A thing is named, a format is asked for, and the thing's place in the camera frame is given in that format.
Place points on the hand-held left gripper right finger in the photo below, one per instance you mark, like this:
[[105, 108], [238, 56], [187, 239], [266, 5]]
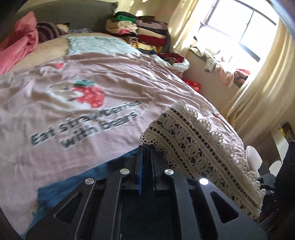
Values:
[[184, 200]]

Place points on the purple striped garment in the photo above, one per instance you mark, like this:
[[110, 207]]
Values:
[[48, 31]]

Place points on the pink fleece blanket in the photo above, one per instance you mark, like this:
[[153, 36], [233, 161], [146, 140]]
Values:
[[18, 46]]

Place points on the clothes on windowsill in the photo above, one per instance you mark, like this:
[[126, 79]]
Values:
[[221, 67]]

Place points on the pink strawberry printed duvet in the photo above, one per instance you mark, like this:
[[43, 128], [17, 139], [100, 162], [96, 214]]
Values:
[[87, 129]]

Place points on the cream curtain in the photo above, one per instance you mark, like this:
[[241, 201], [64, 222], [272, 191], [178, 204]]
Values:
[[265, 92]]

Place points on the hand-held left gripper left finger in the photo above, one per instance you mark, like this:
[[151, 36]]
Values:
[[110, 198]]

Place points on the light blue lace cloth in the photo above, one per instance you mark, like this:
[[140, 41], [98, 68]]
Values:
[[101, 45]]

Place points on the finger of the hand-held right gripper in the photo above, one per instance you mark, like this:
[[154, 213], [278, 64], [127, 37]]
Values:
[[265, 183]]

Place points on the white rounded object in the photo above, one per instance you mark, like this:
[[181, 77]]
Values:
[[275, 166], [253, 158]]

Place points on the pile of folded clothes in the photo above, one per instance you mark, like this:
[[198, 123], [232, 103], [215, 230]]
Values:
[[143, 30]]

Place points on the beige pillow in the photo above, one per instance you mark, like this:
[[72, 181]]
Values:
[[43, 53]]

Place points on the window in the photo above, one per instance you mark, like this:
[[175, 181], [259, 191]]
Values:
[[232, 25]]

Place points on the red and white crumpled clothes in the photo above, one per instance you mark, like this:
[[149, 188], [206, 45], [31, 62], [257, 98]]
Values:
[[175, 61]]

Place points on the grey upholstered headboard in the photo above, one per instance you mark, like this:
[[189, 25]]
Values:
[[76, 11]]

